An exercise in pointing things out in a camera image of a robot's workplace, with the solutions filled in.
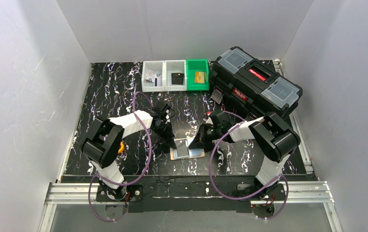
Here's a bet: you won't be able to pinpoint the beige leather card holder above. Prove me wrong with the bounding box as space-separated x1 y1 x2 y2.
170 137 205 160

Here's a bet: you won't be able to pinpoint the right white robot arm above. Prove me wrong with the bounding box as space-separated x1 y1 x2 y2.
188 110 301 189

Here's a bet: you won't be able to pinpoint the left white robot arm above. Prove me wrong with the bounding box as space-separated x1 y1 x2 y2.
80 101 177 190

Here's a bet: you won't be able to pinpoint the black card in bin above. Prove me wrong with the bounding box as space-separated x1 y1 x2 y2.
171 72 185 85

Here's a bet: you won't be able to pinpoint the silver cards in bin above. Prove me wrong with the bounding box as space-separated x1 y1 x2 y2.
146 70 162 87

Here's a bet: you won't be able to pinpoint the gold card in bin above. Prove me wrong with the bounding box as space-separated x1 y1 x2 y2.
194 71 205 84

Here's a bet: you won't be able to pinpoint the black plastic toolbox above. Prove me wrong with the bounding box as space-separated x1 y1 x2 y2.
209 46 303 120

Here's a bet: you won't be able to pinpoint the left white storage bin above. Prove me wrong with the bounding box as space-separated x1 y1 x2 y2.
142 60 165 92

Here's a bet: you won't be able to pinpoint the white storage bin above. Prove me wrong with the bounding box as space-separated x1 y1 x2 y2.
142 60 165 92
164 60 187 92

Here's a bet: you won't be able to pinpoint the middle white storage bin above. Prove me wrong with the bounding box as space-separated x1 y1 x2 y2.
164 60 187 92

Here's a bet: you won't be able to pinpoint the green storage bin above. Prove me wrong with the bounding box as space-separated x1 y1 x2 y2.
186 59 209 91

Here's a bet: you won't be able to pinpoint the aluminium frame rail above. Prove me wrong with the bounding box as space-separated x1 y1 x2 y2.
39 179 342 232

